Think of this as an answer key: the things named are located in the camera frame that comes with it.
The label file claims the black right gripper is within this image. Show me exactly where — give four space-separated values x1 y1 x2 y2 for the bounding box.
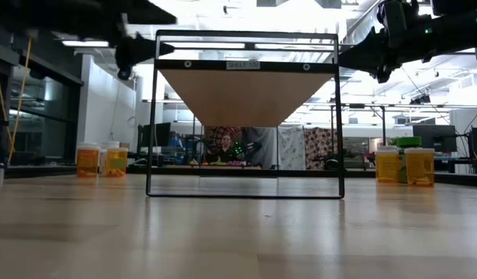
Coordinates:
338 26 413 84

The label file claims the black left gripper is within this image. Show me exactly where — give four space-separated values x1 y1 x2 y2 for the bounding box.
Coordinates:
81 0 178 67

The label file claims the green cap medicine bottle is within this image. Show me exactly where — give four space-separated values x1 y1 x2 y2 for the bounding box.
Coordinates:
395 136 423 184

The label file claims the orange white-cap pill bottle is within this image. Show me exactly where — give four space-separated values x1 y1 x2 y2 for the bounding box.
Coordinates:
403 147 436 188
75 142 102 179
105 146 130 178
374 149 401 184

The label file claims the ceiling light strip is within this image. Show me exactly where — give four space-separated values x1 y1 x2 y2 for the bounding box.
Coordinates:
61 40 109 48

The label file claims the black ceiling spotlight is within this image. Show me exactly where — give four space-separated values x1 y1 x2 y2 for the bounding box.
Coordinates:
410 92 432 105

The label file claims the brown patterned cloth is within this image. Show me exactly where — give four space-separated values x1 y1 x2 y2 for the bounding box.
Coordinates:
302 126 336 171

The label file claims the white floral cloth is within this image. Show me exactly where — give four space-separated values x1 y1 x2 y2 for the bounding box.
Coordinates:
277 126 306 171

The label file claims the dark red patterned cloth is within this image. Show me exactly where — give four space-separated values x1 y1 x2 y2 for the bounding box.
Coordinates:
204 126 244 156

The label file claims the grey cloth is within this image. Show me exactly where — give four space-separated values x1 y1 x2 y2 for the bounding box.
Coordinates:
241 126 280 170

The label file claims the person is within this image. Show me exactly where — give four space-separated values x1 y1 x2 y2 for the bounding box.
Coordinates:
206 133 245 164

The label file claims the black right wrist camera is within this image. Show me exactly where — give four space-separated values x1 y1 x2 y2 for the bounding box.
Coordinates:
376 0 409 38

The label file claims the black background gantry frame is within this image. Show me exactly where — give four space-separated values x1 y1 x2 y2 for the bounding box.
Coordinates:
329 102 387 147

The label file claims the wooden shelf black frame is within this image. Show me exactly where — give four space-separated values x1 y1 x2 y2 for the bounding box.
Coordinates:
145 29 346 200

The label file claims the yellow hanging cable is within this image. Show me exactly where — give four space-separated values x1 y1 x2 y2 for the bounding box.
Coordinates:
0 22 33 164

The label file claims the black aluminium rig frame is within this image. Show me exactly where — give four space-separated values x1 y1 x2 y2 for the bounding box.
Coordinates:
0 164 477 188

